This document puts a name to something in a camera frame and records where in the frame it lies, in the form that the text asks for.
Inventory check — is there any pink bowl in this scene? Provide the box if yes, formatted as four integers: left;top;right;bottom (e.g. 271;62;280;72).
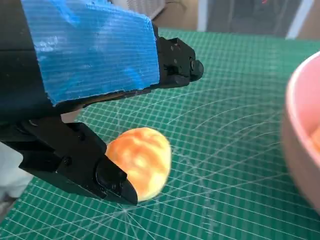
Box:
281;51;320;216

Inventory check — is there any green cutting mat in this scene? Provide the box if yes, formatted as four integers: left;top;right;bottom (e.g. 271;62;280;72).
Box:
0;27;320;240

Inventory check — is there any round toy bread bun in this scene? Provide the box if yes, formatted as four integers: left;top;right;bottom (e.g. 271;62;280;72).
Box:
104;126;173;203

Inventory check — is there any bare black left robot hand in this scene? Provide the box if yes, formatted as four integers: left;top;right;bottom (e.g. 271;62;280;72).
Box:
0;0;205;206

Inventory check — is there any white slatted mesh cabinet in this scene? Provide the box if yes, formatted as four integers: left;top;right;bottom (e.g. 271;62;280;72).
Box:
109;0;166;21

